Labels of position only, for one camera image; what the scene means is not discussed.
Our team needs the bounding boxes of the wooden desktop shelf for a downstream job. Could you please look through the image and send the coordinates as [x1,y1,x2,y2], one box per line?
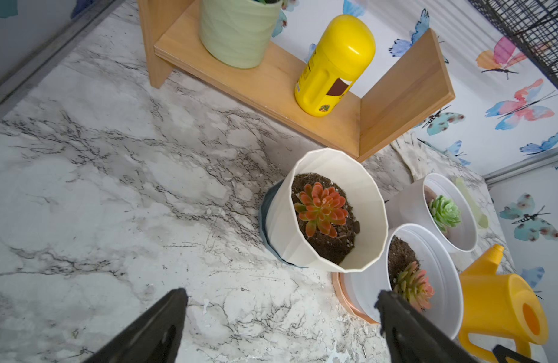
[138,1,455,162]

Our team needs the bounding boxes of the white pot pink succulent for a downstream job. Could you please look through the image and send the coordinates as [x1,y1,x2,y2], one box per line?
[343,223,464,339]

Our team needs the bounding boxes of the yellow plastic bottle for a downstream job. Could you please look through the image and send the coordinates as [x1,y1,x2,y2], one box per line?
[294,15,376,117]

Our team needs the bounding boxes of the dark blue pot saucer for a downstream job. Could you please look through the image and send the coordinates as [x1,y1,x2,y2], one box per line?
[259,180,302,269]

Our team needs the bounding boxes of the black wire wall basket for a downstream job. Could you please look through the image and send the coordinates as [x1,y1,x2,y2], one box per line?
[470,0,558,90]

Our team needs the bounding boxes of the ribbed white pot red succulent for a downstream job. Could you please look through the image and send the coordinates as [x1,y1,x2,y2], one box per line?
[266,148,388,273]

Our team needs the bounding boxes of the white pot green succulent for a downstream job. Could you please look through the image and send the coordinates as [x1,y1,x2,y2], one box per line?
[385,172,477,253]

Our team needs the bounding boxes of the yellow plastic watering can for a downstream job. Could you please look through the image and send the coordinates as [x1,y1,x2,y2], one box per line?
[458,244,548,362]

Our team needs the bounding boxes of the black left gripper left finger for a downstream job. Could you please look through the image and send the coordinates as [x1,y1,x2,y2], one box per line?
[86,288,188,363]

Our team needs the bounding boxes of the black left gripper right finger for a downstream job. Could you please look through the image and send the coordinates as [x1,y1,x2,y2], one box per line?
[375,290,475,363]

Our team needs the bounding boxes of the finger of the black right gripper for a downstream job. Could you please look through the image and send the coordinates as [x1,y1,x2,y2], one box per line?
[492,345,538,363]

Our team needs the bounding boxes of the terracotta pot saucer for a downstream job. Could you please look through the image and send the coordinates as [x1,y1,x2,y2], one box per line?
[331,272,379,325]

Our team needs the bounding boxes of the green pot red flowers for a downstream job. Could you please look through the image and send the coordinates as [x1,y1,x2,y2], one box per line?
[199,0,282,69]

